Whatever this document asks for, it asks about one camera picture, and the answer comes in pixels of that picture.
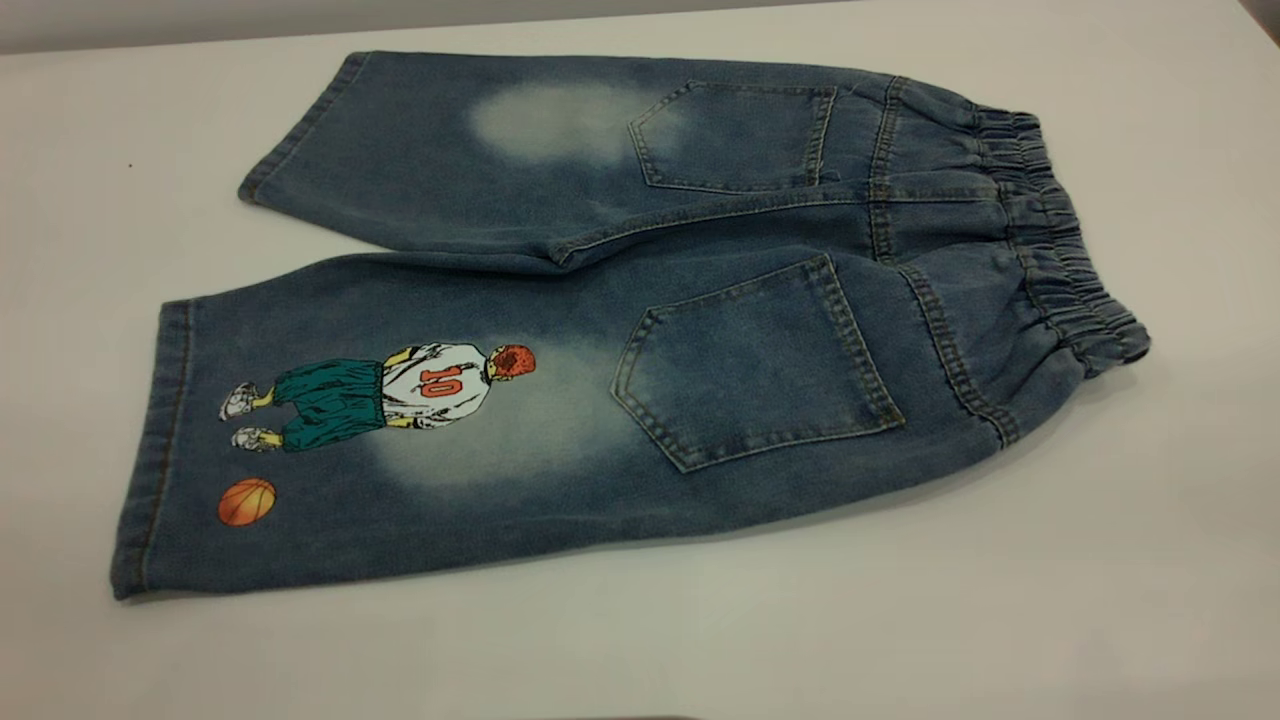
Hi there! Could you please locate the blue denim pants basketball print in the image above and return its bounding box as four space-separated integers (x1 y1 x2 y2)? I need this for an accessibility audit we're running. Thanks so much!
110 50 1153 603

